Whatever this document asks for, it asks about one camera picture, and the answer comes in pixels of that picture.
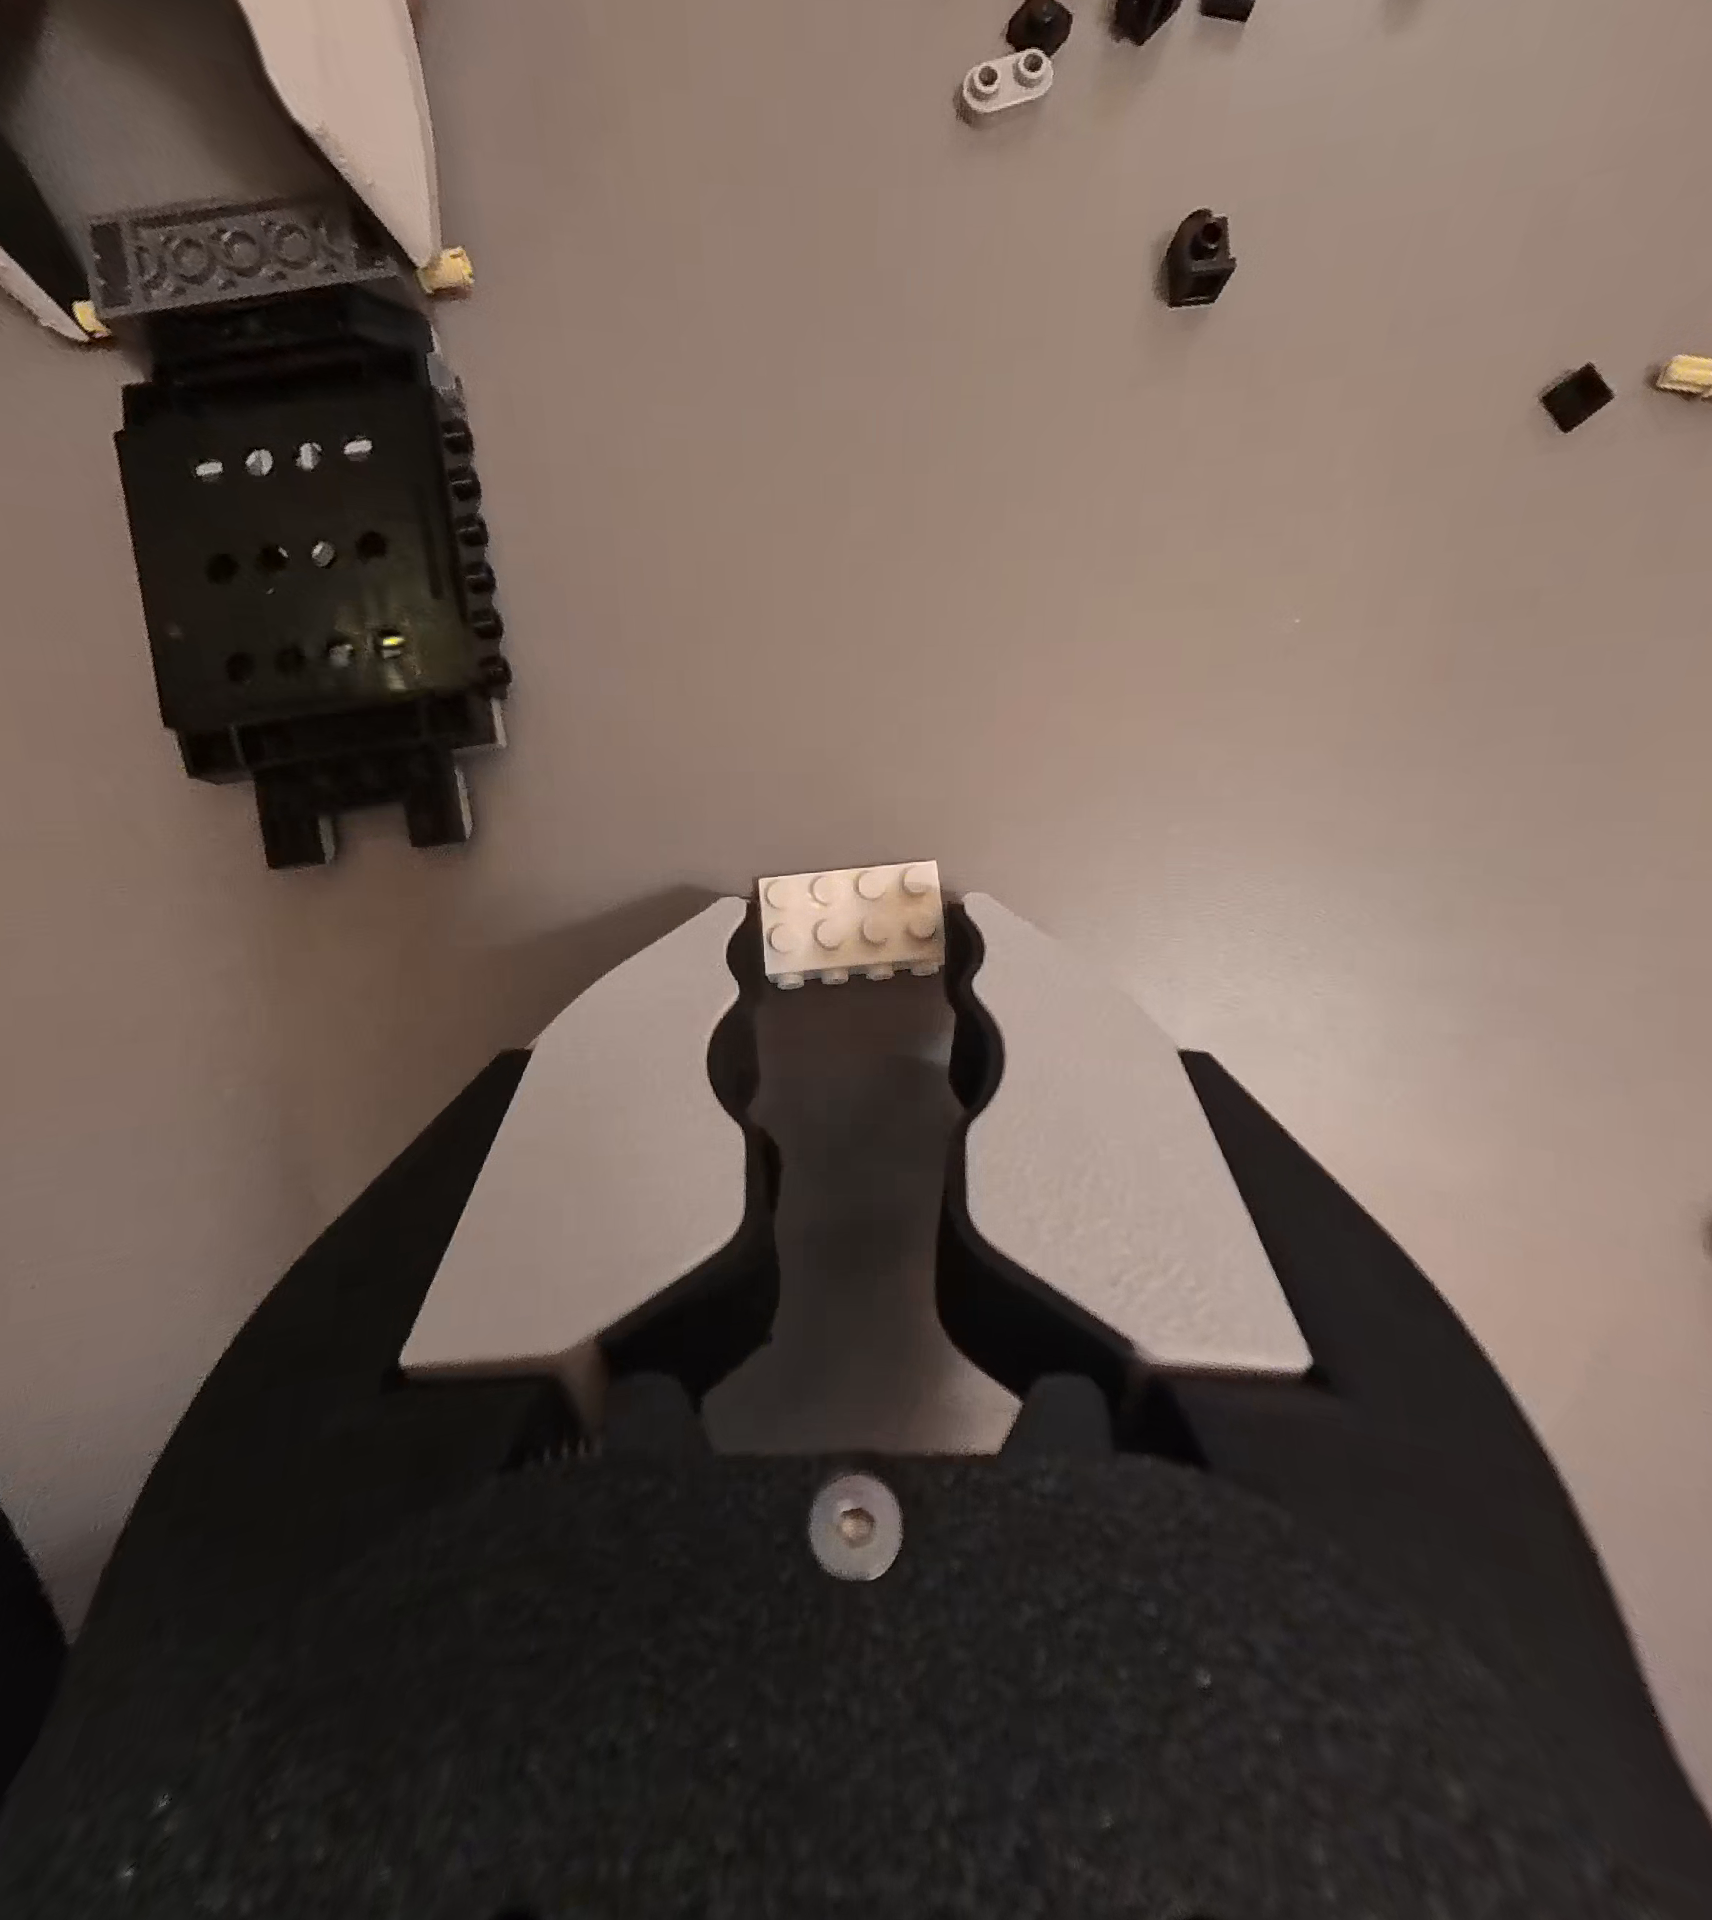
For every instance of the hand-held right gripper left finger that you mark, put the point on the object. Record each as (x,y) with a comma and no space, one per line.
(602,1184)

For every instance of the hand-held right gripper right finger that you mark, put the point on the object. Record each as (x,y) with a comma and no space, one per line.
(1111,1184)

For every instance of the white toy brick plate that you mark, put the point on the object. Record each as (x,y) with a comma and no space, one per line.
(850,916)

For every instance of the black toy brick assembly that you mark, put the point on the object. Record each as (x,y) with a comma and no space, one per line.
(288,553)

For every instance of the grey desk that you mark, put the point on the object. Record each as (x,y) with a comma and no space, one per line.
(1097,600)

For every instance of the scattered small toy brick pieces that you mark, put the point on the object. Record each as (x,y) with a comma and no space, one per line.
(1199,256)

